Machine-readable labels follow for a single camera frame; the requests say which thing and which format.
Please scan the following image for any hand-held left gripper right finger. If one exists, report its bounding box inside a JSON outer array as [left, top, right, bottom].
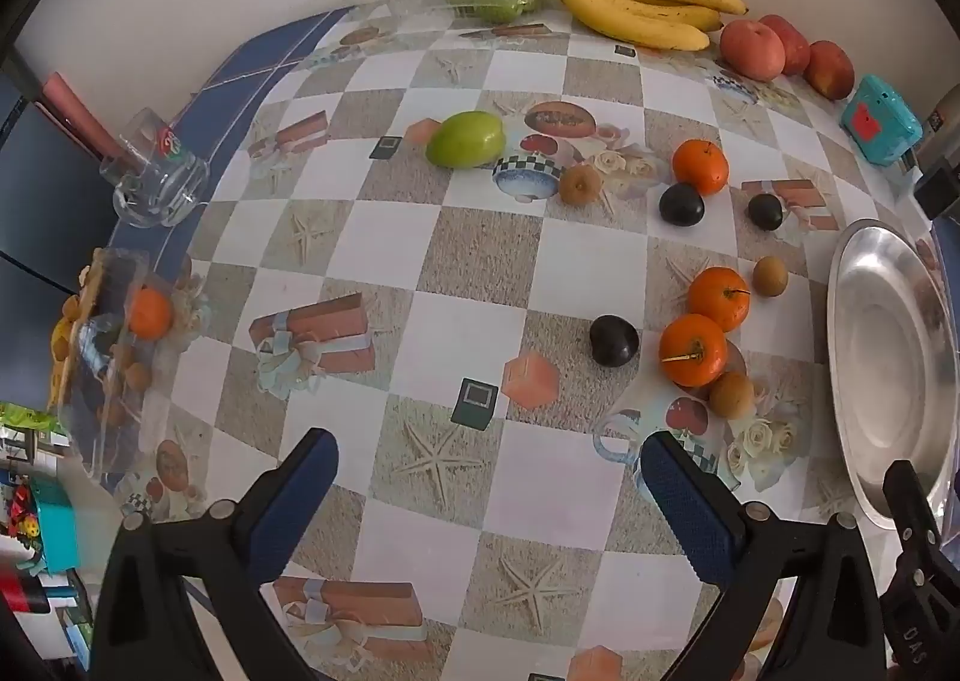
[[639, 430, 890, 681]]

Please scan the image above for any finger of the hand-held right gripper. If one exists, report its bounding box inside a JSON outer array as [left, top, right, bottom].
[[883, 460, 942, 569]]

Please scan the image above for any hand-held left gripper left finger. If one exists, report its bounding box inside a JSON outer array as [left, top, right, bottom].
[[90, 428, 340, 681]]

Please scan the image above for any orange tangerine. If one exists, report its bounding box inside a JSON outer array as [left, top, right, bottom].
[[127, 287, 175, 339], [658, 313, 730, 387], [671, 139, 730, 196], [688, 266, 751, 331]]

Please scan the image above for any dark plum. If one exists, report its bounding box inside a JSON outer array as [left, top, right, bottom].
[[589, 315, 641, 367], [747, 193, 785, 230], [658, 182, 706, 227]]

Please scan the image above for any small brown kiwi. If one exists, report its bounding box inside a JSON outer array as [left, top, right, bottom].
[[559, 165, 603, 207]]

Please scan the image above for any clear plastic box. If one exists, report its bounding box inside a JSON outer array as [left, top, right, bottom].
[[49, 250, 196, 479]]

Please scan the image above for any teal bin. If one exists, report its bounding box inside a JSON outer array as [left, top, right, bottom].
[[34, 490, 83, 569]]

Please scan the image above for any green packet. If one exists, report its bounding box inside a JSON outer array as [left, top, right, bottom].
[[0, 403, 57, 431]]

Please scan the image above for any checkered printed tablecloth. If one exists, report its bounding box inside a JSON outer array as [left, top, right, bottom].
[[56, 0, 960, 681]]

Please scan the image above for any black power adapter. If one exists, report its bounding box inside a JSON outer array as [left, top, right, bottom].
[[913, 160, 960, 221]]

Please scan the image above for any clear glass mug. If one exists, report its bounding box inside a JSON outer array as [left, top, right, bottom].
[[99, 107, 211, 229]]

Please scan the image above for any teal plastic box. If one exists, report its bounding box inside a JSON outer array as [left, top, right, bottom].
[[840, 75, 923, 164]]

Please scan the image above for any dark blue cabinet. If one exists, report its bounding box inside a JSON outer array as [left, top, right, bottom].
[[0, 43, 113, 389]]

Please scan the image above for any red apple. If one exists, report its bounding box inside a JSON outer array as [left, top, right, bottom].
[[720, 19, 787, 82], [805, 40, 856, 101], [759, 13, 812, 76]]

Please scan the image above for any pink tube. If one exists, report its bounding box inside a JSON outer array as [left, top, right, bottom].
[[41, 72, 121, 157]]

